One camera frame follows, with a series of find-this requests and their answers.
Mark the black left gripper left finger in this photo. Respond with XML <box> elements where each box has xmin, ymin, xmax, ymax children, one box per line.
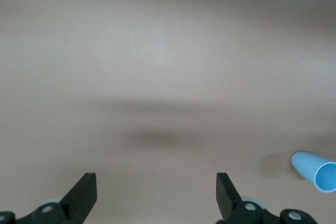
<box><xmin>0</xmin><ymin>172</ymin><xmax>98</xmax><ymax>224</ymax></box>

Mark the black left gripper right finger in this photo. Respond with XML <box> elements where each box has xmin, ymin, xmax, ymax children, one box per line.
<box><xmin>216</xmin><ymin>172</ymin><xmax>319</xmax><ymax>224</ymax></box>

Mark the blue cup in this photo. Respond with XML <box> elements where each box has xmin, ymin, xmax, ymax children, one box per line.
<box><xmin>290</xmin><ymin>150</ymin><xmax>336</xmax><ymax>194</ymax></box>

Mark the brown paper table cover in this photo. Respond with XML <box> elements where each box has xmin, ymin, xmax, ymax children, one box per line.
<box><xmin>0</xmin><ymin>0</ymin><xmax>336</xmax><ymax>224</ymax></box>

